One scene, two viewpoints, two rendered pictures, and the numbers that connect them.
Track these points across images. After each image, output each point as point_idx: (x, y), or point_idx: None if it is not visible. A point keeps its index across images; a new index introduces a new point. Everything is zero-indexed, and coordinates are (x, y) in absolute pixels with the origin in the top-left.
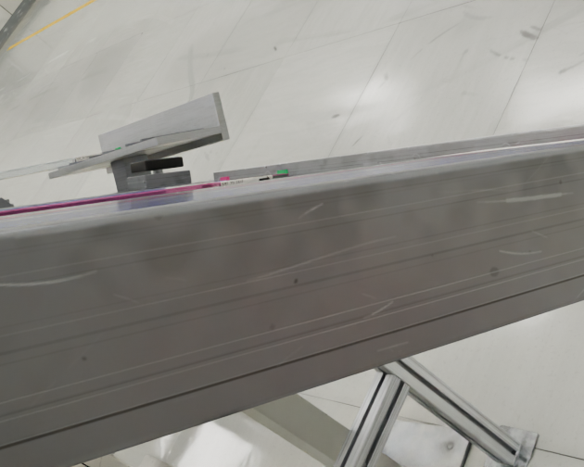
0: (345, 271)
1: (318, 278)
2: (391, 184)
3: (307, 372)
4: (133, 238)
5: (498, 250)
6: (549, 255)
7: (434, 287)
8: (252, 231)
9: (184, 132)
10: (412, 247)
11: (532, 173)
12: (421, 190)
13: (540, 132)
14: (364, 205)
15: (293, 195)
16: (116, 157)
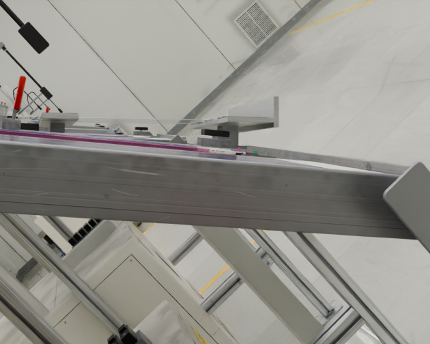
0: (26, 175)
1: (13, 175)
2: (57, 149)
3: (1, 206)
4: None
5: (110, 188)
6: (142, 198)
7: (70, 193)
8: None
9: (248, 117)
10: (63, 175)
11: (140, 162)
12: (72, 155)
13: (341, 159)
14: (42, 154)
15: (9, 144)
16: (213, 123)
